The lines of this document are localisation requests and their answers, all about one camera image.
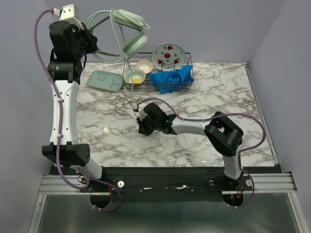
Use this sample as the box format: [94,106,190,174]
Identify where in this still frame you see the mint green headphones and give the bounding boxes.
[86,8,151,64]

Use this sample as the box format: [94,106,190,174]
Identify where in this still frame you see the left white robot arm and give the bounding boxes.
[42,20,108,192]

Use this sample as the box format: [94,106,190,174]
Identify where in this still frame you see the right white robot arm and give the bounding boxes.
[136,103,243,190]

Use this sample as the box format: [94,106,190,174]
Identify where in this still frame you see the blue cloth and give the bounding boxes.
[150,65,194,94]

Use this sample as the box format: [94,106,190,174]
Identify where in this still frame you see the blue yellow patterned bowl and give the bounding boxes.
[124,69,146,85]

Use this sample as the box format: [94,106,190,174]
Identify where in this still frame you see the cream bowl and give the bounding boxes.
[135,59,154,74]

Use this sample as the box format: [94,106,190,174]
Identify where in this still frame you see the mint green rectangular tray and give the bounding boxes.
[87,70,123,92]

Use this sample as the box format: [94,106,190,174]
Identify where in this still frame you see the strawberry pattern plate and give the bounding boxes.
[152,43,186,71]

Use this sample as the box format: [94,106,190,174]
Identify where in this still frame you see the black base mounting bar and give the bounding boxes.
[82,167,252,206]

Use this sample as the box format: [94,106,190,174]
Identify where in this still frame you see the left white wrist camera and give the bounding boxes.
[52,4,83,29]

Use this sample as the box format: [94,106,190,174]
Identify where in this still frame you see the black wire dish rack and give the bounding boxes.
[123,52,194,94]

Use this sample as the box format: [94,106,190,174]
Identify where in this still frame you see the aluminium rail frame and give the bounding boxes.
[30,63,300,233]

